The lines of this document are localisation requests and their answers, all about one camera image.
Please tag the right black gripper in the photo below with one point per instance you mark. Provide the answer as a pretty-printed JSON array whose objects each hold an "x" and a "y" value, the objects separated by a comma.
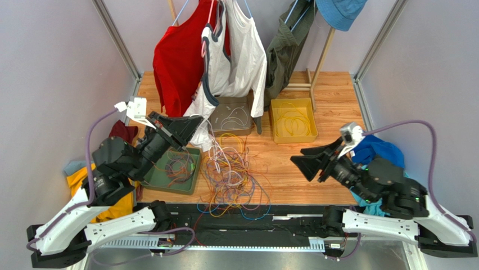
[{"x": 329, "y": 163}]

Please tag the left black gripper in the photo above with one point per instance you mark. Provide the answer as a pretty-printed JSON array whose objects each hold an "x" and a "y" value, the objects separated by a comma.
[{"x": 180, "y": 130}]

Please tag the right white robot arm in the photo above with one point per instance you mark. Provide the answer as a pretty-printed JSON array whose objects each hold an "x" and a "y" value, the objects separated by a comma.
[{"x": 409, "y": 212}]

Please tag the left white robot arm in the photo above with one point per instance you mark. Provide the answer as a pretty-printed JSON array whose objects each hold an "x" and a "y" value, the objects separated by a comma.
[{"x": 111, "y": 170}]

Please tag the green plastic tray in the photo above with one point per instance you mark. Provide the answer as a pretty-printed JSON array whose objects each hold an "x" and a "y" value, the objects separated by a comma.
[{"x": 175, "y": 172}]

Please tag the yellow plastic tray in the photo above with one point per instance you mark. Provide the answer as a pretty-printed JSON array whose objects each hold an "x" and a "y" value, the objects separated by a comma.
[{"x": 293, "y": 120}]

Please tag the dark blue towel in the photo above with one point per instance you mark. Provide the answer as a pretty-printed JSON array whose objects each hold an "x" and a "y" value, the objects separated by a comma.
[{"x": 371, "y": 147}]

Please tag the cyan cloth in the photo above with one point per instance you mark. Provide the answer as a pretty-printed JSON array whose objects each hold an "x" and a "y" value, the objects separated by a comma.
[{"x": 365, "y": 204}]

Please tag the wooden clothes rack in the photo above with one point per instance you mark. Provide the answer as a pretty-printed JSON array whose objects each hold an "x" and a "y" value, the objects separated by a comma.
[{"x": 309, "y": 86}]

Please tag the red hanging shirt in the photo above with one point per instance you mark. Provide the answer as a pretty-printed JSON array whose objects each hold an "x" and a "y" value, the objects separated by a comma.
[{"x": 177, "y": 62}]

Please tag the white hanging tank top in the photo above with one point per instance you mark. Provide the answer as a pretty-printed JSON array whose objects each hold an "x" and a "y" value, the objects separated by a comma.
[{"x": 234, "y": 65}]

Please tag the yellow cloth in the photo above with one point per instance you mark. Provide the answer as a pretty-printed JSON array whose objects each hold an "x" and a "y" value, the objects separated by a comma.
[{"x": 122, "y": 208}]

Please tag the grey blue cloth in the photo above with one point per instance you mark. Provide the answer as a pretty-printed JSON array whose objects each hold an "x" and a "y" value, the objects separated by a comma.
[{"x": 74, "y": 166}]

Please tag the olive green hanging garment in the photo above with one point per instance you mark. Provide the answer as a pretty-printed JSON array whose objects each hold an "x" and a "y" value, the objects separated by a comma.
[{"x": 286, "y": 46}]

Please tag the blue bucket hat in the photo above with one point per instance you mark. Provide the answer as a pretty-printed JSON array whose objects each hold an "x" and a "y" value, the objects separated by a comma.
[{"x": 340, "y": 14}]

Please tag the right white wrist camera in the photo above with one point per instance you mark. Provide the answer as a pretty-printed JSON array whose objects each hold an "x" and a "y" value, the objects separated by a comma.
[{"x": 352, "y": 135}]

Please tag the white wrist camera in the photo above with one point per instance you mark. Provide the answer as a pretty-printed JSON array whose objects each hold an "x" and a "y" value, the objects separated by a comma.
[
  {"x": 352, "y": 135},
  {"x": 136, "y": 109}
]

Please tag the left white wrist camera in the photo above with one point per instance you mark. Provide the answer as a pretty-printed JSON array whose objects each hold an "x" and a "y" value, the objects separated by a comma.
[{"x": 136, "y": 109}]

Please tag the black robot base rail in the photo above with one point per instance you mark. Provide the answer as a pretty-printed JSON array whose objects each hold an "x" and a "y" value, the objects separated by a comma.
[{"x": 289, "y": 228}]

